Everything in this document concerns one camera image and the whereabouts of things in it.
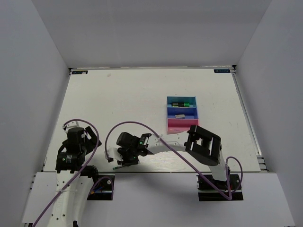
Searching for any right blue corner label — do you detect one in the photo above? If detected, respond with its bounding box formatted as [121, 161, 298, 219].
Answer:
[214, 69, 231, 73]

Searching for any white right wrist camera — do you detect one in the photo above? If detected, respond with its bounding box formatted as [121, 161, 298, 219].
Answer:
[105, 148, 123, 163]

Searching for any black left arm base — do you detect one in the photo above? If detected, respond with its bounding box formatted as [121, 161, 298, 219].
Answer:
[87, 175, 115, 201]

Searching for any light blue plastic container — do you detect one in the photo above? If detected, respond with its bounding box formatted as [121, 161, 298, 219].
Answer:
[167, 96, 196, 107]

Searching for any green and white pen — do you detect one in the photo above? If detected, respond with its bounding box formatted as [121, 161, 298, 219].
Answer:
[112, 165, 124, 170]

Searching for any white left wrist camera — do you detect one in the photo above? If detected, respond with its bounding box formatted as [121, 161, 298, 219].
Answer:
[62, 121, 79, 133]

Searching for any blue corner label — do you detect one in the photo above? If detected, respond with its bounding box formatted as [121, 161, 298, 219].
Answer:
[71, 70, 88, 75]
[214, 69, 231, 73]

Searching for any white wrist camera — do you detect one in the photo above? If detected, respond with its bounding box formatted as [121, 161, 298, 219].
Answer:
[62, 121, 79, 133]
[105, 148, 123, 163]

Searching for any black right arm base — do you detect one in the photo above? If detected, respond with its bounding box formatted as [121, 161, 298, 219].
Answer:
[196, 174, 244, 201]

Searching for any dark blue plastic container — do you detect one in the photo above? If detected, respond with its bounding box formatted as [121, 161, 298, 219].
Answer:
[167, 107, 198, 119]

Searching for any left blue corner label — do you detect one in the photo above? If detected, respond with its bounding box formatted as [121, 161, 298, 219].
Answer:
[71, 70, 88, 75]

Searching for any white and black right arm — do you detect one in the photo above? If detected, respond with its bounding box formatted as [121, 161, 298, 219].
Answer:
[116, 125, 231, 189]

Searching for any grey eraser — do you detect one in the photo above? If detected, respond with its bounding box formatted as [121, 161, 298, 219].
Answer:
[175, 114, 185, 118]

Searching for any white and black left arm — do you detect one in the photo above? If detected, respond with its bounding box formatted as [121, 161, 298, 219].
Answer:
[47, 126, 101, 227]

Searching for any pink plastic container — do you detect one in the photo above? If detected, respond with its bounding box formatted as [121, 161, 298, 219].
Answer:
[167, 119, 199, 134]

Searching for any green and black highlighter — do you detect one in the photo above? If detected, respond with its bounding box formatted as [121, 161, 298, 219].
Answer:
[171, 102, 190, 107]

